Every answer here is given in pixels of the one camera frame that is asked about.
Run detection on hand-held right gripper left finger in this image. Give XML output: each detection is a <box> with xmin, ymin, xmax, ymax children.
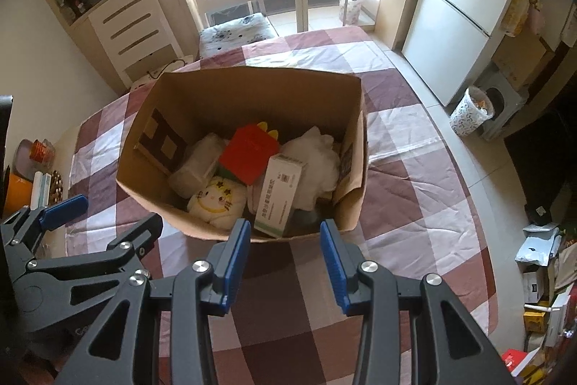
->
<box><xmin>56</xmin><ymin>218</ymin><xmax>252</xmax><ymax>385</ymax></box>

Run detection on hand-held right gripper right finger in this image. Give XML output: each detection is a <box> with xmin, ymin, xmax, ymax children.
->
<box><xmin>319</xmin><ymin>218</ymin><xmax>517</xmax><ymax>385</ymax></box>

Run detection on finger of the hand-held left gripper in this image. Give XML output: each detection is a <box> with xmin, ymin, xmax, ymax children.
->
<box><xmin>0</xmin><ymin>194</ymin><xmax>88</xmax><ymax>253</ymax></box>
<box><xmin>27</xmin><ymin>212</ymin><xmax>164</xmax><ymax>277</ymax></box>

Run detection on pineapple cat plush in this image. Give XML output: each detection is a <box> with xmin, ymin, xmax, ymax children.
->
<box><xmin>187</xmin><ymin>175</ymin><xmax>250</xmax><ymax>231</ymax></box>

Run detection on green white medicine box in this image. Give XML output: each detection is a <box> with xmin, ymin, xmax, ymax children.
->
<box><xmin>253</xmin><ymin>153</ymin><xmax>307</xmax><ymax>238</ymax></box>

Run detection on white translucent plastic box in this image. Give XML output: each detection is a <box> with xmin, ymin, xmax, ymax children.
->
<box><xmin>169</xmin><ymin>133</ymin><xmax>229</xmax><ymax>198</ymax></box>

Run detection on white cotton gloves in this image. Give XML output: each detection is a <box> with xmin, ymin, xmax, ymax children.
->
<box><xmin>282</xmin><ymin>126</ymin><xmax>342</xmax><ymax>210</ymax></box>

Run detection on red toy box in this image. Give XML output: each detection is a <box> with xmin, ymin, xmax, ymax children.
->
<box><xmin>219</xmin><ymin>121</ymin><xmax>281</xmax><ymax>186</ymax></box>

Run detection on large brown cardboard box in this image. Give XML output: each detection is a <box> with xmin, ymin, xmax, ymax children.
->
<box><xmin>116</xmin><ymin>66</ymin><xmax>370</xmax><ymax>242</ymax></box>

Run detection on wooden trivet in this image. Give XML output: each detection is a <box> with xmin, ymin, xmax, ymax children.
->
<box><xmin>47</xmin><ymin>171</ymin><xmax>64</xmax><ymax>205</ymax></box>

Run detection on white wipes pack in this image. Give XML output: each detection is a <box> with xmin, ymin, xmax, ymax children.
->
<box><xmin>31</xmin><ymin>171</ymin><xmax>52</xmax><ymax>207</ymax></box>

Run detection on orange cup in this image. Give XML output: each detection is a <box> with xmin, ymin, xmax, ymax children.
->
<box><xmin>4</xmin><ymin>173</ymin><xmax>34</xmax><ymax>219</ymax></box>

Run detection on brown white checked tablecloth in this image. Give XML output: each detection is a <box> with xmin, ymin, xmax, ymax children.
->
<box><xmin>65</xmin><ymin>27</ymin><xmax>499</xmax><ymax>385</ymax></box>

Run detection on white power strip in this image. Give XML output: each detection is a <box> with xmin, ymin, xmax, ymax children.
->
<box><xmin>128</xmin><ymin>69</ymin><xmax>160</xmax><ymax>90</ymax></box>

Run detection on patterned waste bin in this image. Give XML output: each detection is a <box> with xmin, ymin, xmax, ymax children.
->
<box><xmin>449</xmin><ymin>86</ymin><xmax>495</xmax><ymax>137</ymax></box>

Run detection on pile of parcels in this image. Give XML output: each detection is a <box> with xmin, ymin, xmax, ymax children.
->
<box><xmin>514</xmin><ymin>223</ymin><xmax>577</xmax><ymax>381</ymax></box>

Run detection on small grey washer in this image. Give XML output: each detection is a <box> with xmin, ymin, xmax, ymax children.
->
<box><xmin>478</xmin><ymin>67</ymin><xmax>530</xmax><ymax>142</ymax></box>

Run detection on white bin with bag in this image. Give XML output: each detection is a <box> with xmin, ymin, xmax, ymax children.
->
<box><xmin>338</xmin><ymin>0</ymin><xmax>368</xmax><ymax>25</ymax></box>

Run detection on brown carton beside refrigerator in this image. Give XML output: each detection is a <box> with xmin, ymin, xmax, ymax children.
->
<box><xmin>491</xmin><ymin>32</ymin><xmax>556</xmax><ymax>92</ymax></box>

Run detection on white refrigerator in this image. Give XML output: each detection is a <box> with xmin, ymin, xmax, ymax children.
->
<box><xmin>401</xmin><ymin>0</ymin><xmax>528</xmax><ymax>108</ymax></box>

